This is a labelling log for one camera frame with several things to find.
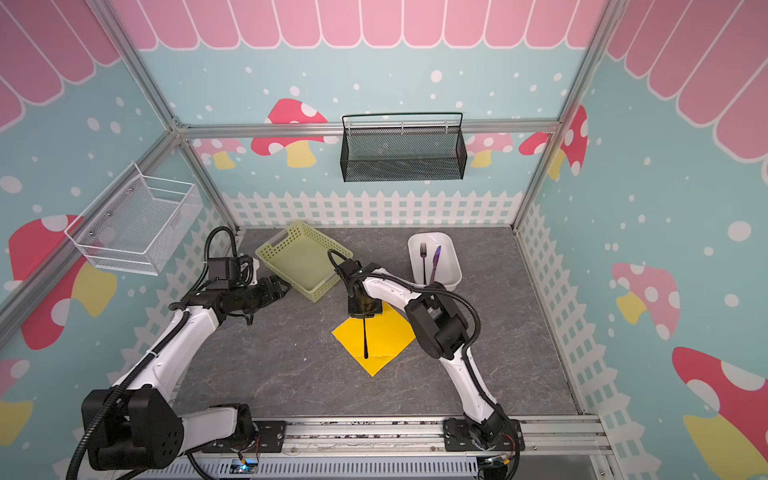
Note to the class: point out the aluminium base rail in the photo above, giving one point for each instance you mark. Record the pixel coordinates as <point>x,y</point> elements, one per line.
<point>556,447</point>

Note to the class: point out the white plastic bin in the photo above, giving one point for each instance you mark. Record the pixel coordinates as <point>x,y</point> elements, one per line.
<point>449,272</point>

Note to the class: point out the dark purple spoon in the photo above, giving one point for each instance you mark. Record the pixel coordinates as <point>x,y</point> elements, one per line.
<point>365,341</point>

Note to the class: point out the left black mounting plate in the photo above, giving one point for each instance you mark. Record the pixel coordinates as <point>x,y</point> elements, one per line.
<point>268,437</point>

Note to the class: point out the yellow paper napkin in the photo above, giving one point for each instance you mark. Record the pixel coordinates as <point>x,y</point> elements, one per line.
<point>388,335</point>

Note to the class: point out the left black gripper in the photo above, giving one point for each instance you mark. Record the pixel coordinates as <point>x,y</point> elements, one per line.
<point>269,296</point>

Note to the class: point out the black mounting plate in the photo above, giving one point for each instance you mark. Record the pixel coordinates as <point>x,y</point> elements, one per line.
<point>268,437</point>
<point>492,435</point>

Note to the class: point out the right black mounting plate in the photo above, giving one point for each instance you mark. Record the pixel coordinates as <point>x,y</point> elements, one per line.
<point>492,435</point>

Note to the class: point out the green plastic basket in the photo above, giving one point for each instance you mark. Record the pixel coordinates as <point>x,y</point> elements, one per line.
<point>298,255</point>

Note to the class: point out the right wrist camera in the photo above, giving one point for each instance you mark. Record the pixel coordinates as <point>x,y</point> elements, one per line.
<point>347,270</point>

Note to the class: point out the green circuit board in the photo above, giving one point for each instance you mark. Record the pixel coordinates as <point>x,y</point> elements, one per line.
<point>244,467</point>

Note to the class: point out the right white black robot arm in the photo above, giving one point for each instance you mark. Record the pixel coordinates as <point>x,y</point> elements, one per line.
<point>445,326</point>

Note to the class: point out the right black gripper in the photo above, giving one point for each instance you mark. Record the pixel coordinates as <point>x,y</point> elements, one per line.
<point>365,307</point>

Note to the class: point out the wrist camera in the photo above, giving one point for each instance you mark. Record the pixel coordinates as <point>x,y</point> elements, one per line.
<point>347,270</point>
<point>225,273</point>

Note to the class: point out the black wire mesh basket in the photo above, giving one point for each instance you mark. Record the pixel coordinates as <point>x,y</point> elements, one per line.
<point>400,147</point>

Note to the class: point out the dark purple fork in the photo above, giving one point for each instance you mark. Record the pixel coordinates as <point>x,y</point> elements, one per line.
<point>423,251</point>

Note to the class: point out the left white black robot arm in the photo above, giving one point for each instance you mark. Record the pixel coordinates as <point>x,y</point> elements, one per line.
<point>133,426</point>

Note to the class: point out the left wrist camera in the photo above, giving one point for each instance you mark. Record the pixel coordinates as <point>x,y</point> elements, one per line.
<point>225,273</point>

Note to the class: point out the white wire mesh basket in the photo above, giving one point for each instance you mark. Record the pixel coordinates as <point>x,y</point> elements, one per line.
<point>136,224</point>

